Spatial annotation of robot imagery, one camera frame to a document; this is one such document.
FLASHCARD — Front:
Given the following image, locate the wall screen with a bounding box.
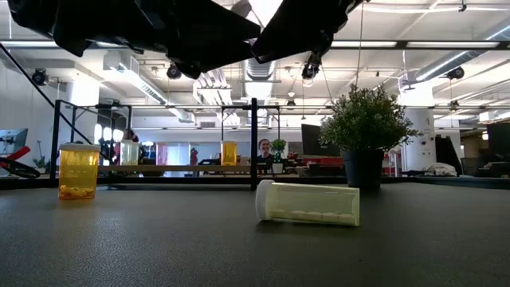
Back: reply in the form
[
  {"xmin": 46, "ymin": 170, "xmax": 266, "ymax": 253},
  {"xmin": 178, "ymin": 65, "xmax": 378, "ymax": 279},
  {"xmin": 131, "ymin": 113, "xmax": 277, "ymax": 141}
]
[{"xmin": 0, "ymin": 128, "xmax": 29, "ymax": 155}]

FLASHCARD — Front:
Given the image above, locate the black covered object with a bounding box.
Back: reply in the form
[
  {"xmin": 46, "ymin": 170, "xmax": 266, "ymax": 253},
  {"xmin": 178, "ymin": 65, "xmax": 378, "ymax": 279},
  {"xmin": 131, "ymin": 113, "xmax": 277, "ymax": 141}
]
[{"xmin": 434, "ymin": 134, "xmax": 466, "ymax": 177}]

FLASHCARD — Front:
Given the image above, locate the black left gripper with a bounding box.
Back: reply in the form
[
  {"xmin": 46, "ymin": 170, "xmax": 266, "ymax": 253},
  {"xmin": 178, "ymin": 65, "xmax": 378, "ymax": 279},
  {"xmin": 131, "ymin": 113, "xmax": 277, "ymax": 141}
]
[{"xmin": 7, "ymin": 0, "xmax": 169, "ymax": 58}]

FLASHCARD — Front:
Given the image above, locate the black computer monitor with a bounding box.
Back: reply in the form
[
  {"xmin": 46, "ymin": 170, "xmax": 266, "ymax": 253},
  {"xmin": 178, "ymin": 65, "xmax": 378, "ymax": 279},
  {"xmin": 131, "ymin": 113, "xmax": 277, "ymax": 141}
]
[
  {"xmin": 300, "ymin": 123, "xmax": 342, "ymax": 158},
  {"xmin": 486, "ymin": 121, "xmax": 510, "ymax": 156}
]

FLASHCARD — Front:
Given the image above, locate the person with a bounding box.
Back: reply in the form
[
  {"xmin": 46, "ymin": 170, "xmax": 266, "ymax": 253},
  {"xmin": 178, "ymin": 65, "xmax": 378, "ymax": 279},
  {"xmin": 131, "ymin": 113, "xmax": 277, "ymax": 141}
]
[
  {"xmin": 98, "ymin": 128, "xmax": 140, "ymax": 167},
  {"xmin": 257, "ymin": 138, "xmax": 274, "ymax": 164}
]

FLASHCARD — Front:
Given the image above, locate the small plant white pot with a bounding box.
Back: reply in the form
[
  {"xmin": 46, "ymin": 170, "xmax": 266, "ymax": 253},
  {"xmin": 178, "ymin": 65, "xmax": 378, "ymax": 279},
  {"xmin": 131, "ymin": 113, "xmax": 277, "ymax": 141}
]
[{"xmin": 269, "ymin": 138, "xmax": 288, "ymax": 175}]

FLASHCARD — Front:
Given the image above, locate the wooden shelf black metal frame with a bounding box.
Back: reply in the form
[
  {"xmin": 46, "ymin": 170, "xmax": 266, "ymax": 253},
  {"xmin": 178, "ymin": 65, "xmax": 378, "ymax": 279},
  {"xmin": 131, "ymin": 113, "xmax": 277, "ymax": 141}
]
[{"xmin": 50, "ymin": 98, "xmax": 282, "ymax": 191}]

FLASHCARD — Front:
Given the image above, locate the artificial green plant black pot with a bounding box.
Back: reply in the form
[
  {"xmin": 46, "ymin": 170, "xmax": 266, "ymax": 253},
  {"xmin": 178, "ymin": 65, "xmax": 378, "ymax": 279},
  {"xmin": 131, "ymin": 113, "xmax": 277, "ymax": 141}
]
[{"xmin": 318, "ymin": 82, "xmax": 423, "ymax": 189}]

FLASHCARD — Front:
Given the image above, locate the white cloth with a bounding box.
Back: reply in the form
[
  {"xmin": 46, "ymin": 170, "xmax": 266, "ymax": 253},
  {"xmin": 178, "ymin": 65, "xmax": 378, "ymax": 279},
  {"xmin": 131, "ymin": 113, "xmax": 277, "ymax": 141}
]
[{"xmin": 422, "ymin": 162, "xmax": 458, "ymax": 178}]

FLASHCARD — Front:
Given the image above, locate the black ceiling spotlight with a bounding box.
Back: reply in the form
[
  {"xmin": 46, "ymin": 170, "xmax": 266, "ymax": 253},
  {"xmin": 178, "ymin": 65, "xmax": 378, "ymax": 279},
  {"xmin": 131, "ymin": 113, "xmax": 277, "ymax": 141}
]
[
  {"xmin": 445, "ymin": 65, "xmax": 466, "ymax": 81},
  {"xmin": 166, "ymin": 63, "xmax": 183, "ymax": 81},
  {"xmin": 301, "ymin": 59, "xmax": 323, "ymax": 81},
  {"xmin": 30, "ymin": 67, "xmax": 49, "ymax": 87}
]

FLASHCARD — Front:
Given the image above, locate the black table mat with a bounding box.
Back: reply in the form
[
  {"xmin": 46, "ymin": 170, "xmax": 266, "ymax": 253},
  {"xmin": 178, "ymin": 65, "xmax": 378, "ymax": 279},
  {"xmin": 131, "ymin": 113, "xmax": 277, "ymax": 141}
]
[{"xmin": 0, "ymin": 182, "xmax": 510, "ymax": 287}]

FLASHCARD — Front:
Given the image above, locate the orange pill bottle white cap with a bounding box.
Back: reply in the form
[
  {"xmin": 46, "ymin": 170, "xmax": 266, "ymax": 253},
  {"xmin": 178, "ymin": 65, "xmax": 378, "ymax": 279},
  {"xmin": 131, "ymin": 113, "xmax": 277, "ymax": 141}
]
[
  {"xmin": 221, "ymin": 141, "xmax": 239, "ymax": 167},
  {"xmin": 58, "ymin": 143, "xmax": 102, "ymax": 201}
]

